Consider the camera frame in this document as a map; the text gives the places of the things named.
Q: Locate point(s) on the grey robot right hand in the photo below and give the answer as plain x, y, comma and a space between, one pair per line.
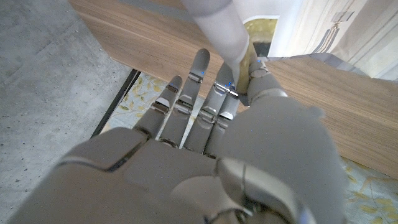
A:
202, 174

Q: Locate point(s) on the sofa print cloth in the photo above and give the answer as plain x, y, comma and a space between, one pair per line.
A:
224, 31

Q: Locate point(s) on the floral print backdrop cloth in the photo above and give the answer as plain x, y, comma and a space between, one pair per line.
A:
136, 96

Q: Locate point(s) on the black backdrop stand pole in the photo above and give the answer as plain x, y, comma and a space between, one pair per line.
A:
116, 102

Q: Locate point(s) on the grey tape strip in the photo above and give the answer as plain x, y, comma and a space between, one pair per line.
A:
155, 9

